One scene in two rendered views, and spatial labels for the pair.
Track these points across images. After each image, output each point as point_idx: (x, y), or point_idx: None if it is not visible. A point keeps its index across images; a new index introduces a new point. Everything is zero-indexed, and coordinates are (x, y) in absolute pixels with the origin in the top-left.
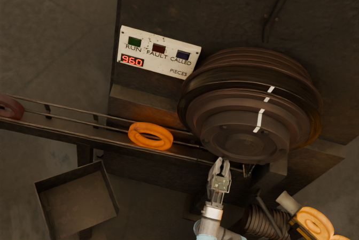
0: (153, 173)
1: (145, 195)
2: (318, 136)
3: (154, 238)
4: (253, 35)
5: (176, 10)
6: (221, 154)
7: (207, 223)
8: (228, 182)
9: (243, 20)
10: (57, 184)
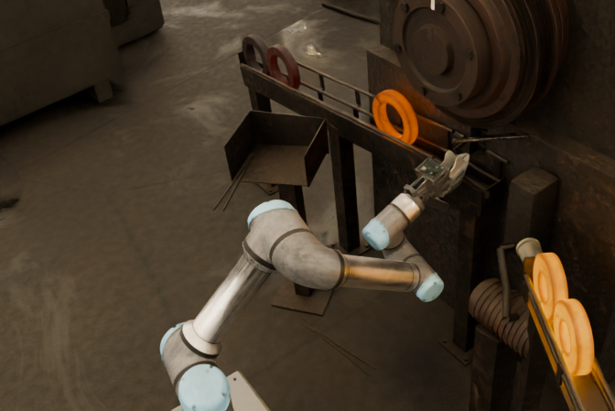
0: (424, 252)
1: (408, 293)
2: (610, 150)
3: (381, 340)
4: None
5: None
6: (419, 84)
7: (386, 208)
8: (442, 170)
9: None
10: (276, 138)
